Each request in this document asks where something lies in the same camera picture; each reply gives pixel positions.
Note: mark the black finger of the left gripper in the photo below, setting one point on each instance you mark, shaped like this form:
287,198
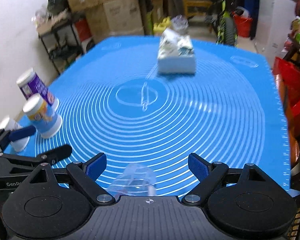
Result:
51,157
18,138

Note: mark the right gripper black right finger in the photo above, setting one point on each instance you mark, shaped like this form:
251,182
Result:
210,176

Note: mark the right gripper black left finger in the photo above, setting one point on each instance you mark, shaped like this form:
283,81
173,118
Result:
84,177

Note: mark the clear plastic cup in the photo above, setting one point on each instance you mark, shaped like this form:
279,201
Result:
136,180

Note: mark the white printed paper cup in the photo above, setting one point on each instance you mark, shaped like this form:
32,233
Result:
9,123

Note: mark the blue yellow paper cup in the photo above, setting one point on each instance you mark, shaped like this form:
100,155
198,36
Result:
42,116

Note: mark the purple paper cup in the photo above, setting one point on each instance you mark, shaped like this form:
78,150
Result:
30,83

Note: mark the blue silicone baking mat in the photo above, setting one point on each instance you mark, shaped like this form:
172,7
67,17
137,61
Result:
113,100

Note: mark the black metal shelf rack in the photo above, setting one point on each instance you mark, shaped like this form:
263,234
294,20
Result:
60,40

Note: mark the white tissue box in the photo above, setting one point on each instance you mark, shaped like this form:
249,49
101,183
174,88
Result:
176,54

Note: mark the red shopping bag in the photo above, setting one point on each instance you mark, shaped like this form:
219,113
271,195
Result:
287,80

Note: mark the bicycle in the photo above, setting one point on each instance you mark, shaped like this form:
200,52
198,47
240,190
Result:
223,25

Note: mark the red plastic bucket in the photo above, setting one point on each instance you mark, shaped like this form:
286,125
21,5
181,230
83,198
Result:
243,25

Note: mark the lower cardboard box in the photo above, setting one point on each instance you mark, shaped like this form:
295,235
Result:
115,18

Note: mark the white chest freezer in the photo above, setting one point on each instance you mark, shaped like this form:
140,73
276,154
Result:
273,25

